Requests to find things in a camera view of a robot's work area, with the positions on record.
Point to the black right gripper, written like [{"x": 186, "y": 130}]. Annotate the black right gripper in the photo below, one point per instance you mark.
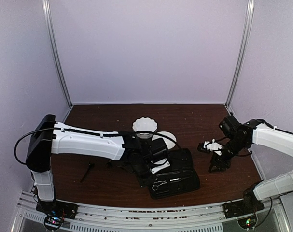
[{"x": 219, "y": 162}]

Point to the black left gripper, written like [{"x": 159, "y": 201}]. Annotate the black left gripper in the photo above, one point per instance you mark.
[{"x": 142, "y": 182}]

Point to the silver thinning scissors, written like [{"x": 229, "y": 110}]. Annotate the silver thinning scissors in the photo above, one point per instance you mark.
[{"x": 158, "y": 183}]

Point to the black zip tool case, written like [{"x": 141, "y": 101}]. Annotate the black zip tool case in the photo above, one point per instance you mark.
[{"x": 181, "y": 166}]

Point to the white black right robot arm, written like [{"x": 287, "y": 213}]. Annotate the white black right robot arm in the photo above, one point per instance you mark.
[{"x": 273, "y": 153}]

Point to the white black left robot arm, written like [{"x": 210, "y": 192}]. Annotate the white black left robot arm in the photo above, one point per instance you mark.
[{"x": 34, "y": 150}]

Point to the white scalloped bowl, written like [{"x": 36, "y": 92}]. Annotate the white scalloped bowl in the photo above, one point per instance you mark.
[{"x": 142, "y": 126}]

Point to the white round bowl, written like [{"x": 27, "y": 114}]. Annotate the white round bowl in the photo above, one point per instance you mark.
[{"x": 169, "y": 143}]

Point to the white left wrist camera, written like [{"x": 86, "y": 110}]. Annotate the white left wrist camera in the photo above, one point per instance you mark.
[{"x": 161, "y": 164}]

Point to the aluminium front rail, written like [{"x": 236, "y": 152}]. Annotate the aluminium front rail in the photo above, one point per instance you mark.
[{"x": 202, "y": 218}]

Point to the aluminium right corner post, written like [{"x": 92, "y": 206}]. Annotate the aluminium right corner post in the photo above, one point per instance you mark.
[{"x": 242, "y": 51}]

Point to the aluminium corner post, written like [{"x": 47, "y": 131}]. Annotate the aluminium corner post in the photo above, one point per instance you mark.
[
  {"x": 242, "y": 51},
  {"x": 55, "y": 53}
]

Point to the aluminium left corner post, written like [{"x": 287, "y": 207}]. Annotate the aluminium left corner post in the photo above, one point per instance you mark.
[{"x": 55, "y": 53}]

